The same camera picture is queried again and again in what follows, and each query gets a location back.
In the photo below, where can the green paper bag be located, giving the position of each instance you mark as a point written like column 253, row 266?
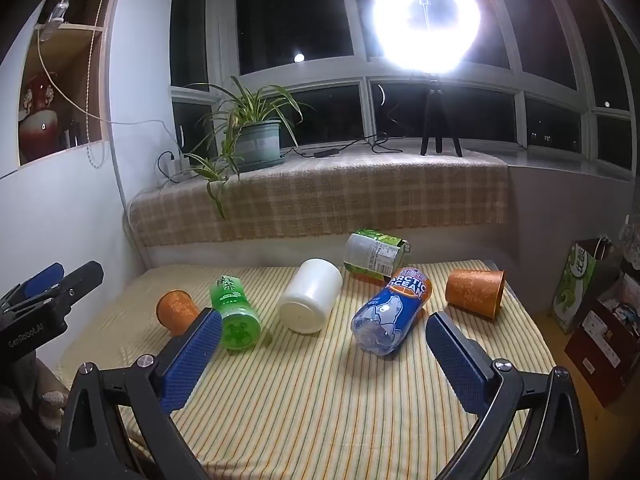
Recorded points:
column 575, row 290

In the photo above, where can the potted spider plant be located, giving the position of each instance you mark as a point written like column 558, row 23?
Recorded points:
column 257, row 142

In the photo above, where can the green plastic bottle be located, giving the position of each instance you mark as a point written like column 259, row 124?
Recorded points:
column 232, row 305

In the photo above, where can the striped yellow table cloth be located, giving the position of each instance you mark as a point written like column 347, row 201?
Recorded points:
column 310, row 400

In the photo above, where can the wooden wall shelf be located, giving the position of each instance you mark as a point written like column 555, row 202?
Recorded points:
column 97, row 80

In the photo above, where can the blue and orange plastic bottle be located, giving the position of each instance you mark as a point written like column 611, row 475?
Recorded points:
column 390, row 315

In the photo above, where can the orange patterned paper cup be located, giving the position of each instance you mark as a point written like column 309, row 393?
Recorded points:
column 175, row 310
column 472, row 290

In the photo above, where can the plaid beige blanket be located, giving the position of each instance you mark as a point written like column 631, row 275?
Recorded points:
column 350, row 195

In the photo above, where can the black tripod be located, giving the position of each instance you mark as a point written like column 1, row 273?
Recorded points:
column 432, row 115

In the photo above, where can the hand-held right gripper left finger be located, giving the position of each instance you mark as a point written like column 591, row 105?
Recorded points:
column 192, row 355

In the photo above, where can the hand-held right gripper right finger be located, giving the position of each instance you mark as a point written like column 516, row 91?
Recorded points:
column 460, row 365

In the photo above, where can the white window frame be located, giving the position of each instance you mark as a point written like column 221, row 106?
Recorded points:
column 365, row 67

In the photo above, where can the white power strip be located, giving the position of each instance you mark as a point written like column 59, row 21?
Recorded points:
column 181, row 164

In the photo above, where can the white plastic jar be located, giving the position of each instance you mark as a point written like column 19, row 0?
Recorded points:
column 310, row 295

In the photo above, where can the beige fuzzy cloth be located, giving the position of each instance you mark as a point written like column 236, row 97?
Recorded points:
column 50, row 396

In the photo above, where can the brown cardboard box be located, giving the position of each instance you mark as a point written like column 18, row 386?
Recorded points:
column 600, row 350

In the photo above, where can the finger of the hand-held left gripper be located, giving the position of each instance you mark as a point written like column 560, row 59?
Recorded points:
column 80, row 282
column 44, row 276

